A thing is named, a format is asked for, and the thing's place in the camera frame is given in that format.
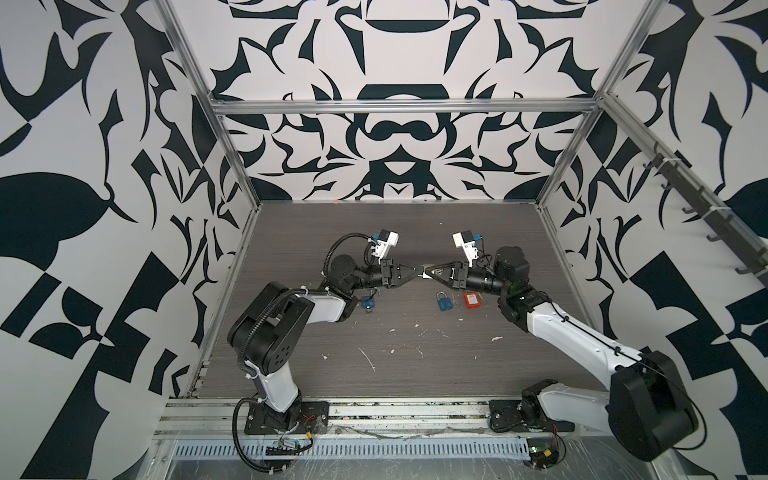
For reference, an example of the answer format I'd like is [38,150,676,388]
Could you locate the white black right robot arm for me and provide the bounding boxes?
[425,247,700,462]

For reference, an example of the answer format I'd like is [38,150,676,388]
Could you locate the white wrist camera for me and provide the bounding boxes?
[371,229,399,262]
[452,230,482,267]

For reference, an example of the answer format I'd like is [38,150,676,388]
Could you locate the circuit board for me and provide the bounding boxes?
[264,436,314,456]
[524,435,567,471]

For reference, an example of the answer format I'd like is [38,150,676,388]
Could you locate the white slotted cable duct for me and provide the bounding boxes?
[173,437,530,461]

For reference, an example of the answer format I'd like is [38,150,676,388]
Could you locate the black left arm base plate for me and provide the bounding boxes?
[244,401,330,435]

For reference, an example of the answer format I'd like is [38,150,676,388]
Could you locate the aluminium frame corner post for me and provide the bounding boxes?
[124,1,258,225]
[535,0,667,209]

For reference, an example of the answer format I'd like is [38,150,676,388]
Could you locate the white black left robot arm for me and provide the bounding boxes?
[227,254,424,414]

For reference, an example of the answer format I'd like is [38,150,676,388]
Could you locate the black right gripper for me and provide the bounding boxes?
[428,264,512,300]

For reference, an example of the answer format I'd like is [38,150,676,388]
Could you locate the aluminium frame corner post right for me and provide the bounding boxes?
[535,0,667,209]

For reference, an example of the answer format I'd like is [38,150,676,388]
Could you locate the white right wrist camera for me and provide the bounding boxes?
[452,230,482,267]

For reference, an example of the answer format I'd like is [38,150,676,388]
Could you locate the blue padlock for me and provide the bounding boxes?
[360,292,377,314]
[436,292,453,312]

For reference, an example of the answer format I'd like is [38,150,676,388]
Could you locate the red padlock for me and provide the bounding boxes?
[464,292,482,309]

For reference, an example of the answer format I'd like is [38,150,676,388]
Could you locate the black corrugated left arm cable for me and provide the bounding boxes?
[230,395,283,475]

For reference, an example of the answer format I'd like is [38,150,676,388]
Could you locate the black hook rack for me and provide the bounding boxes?
[644,141,767,289]

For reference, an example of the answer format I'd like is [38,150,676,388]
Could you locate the left circuit board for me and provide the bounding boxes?
[264,436,314,456]

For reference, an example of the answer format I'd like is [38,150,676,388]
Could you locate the aluminium frame horizontal bar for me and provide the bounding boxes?
[211,98,597,115]

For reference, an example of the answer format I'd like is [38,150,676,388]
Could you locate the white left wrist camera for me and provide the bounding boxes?
[371,229,399,262]

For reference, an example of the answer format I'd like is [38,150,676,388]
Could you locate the right circuit board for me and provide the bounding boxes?
[524,435,567,471]

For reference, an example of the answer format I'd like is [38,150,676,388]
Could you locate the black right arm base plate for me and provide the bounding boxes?
[488,399,576,433]

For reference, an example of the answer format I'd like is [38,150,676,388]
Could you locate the aluminium frame corner post left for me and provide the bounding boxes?
[124,1,258,225]

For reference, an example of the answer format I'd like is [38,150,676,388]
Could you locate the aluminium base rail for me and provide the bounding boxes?
[155,400,661,436]

